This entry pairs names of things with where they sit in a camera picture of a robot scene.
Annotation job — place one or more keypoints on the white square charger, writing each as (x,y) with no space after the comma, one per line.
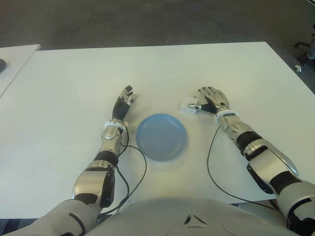
(188,100)

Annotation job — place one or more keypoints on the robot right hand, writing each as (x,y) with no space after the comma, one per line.
(219,100)

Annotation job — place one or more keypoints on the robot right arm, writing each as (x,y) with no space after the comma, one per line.
(265,159)

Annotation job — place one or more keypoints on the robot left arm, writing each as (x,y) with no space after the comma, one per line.
(91,182)

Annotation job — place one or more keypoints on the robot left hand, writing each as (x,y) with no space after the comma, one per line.
(120,110)

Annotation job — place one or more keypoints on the person's blue jeans leg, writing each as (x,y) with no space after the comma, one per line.
(312,51)

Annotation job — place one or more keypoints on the white side table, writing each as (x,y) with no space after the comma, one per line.
(14,54)

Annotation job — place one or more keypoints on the grey robot torso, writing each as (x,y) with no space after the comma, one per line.
(172,218)

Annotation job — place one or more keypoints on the small white floor object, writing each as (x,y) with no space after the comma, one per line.
(298,68)

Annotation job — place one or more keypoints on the blue round plate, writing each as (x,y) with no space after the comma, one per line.
(162,137)

